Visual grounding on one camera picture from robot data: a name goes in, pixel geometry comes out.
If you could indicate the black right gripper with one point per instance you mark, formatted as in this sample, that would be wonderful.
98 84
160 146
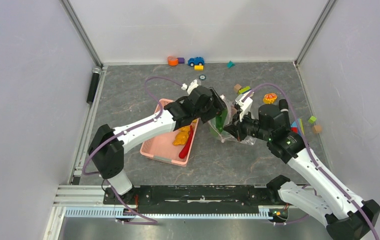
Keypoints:
235 129

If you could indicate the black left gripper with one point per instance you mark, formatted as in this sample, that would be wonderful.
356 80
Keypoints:
215 106

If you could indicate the red toy chili pepper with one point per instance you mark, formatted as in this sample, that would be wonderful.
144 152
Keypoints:
184 152

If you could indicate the green toy bok choy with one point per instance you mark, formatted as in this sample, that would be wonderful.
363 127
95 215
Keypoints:
213 129

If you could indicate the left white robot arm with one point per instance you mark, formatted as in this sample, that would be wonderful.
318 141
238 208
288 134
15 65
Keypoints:
109 145

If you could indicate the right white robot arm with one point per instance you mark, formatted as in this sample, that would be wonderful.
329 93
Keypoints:
344 214

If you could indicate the yellow butterfly toy brick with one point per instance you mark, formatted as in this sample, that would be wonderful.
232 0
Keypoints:
270 98

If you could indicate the yellow toy block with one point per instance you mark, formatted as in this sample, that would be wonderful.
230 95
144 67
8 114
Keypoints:
198 67

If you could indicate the green white stacked toy bricks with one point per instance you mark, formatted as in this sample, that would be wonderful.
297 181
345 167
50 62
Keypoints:
241 89

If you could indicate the black toy microphone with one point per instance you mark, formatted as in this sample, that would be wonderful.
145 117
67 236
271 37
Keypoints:
283 107

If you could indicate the orange toy ginger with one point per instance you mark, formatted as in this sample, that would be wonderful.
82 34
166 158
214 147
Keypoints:
182 136

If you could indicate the blue toy car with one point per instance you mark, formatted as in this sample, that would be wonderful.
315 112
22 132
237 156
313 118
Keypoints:
196 61

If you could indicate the teal toy triangle block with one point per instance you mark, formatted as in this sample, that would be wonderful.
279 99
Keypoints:
230 64

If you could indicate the red blue toy brick house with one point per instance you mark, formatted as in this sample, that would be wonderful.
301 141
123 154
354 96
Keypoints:
297 126

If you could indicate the purple toy block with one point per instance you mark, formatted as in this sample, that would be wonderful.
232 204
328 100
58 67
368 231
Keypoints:
181 60

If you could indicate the orange toy block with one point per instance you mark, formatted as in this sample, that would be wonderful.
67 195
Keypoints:
172 61

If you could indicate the pink perforated plastic basket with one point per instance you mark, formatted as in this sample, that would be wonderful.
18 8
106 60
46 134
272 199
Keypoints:
160 147

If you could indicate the small green cube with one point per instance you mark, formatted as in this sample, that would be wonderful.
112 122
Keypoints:
312 119

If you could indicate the small wooden cube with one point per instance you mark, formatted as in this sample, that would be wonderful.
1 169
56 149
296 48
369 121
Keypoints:
317 129

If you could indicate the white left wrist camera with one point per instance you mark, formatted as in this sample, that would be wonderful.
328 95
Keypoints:
189 87

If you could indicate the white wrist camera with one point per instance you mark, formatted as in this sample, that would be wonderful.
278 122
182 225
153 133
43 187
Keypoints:
245 103
189 87

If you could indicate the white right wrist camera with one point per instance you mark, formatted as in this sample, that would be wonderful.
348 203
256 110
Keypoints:
245 103

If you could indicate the black silver microphone on rail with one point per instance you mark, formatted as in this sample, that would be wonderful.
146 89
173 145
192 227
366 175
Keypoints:
96 71

